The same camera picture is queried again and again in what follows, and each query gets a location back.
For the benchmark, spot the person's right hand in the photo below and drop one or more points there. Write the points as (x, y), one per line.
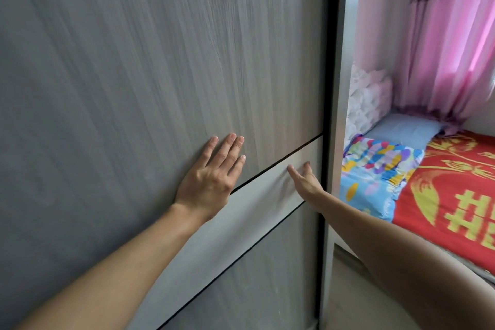
(309, 186)

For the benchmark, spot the person's left hand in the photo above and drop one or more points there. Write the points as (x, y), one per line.
(205, 182)

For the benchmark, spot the person's left middle finger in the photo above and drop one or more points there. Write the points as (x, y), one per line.
(234, 153)

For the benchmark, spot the person's right thumb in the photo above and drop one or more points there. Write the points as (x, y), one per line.
(294, 174)

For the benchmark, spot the person's left little finger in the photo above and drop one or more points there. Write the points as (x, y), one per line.
(207, 152)

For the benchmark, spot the grey wood-grain sliding wardrobe door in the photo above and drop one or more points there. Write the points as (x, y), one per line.
(116, 70)

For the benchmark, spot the person's left forearm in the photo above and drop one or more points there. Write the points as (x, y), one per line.
(127, 264)

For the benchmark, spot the person's right forearm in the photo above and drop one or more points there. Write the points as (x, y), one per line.
(394, 264)

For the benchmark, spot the colourful patterned quilt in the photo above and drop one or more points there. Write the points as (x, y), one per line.
(379, 175)

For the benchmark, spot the white fluffy pillow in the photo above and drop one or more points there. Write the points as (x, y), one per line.
(367, 101)

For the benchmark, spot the light blue pillow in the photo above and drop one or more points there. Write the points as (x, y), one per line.
(406, 128)

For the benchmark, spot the red bedspread with yellow print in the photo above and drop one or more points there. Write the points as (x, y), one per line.
(452, 190)

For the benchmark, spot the pink curtain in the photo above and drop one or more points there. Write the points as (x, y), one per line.
(437, 51)

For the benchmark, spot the light grey wardrobe frame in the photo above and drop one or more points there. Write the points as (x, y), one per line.
(344, 70)

